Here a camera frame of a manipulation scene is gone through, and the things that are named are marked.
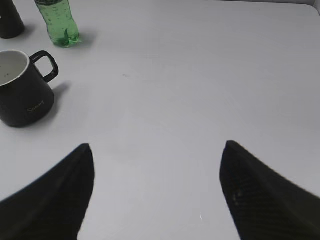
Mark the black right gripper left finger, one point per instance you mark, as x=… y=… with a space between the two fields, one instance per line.
x=54 y=206

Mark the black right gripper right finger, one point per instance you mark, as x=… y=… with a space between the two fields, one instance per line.
x=263 y=204

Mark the black mug white inside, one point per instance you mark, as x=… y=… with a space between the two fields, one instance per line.
x=25 y=94

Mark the green sprite bottle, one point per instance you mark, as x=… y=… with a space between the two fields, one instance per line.
x=60 y=24

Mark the red wine bottle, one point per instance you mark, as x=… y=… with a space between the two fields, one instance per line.
x=11 y=24

